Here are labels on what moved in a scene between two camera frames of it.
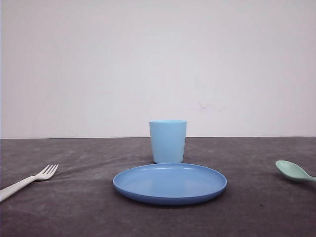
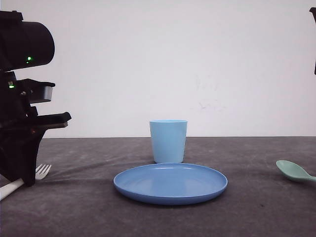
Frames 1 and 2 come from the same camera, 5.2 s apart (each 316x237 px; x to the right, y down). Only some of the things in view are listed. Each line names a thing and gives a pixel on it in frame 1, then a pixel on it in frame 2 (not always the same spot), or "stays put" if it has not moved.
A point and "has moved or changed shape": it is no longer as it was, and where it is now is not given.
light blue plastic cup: (168, 138) stays put
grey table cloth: (80, 199) stays put
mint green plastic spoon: (293, 171) stays put
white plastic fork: (6, 193) has moved or changed shape
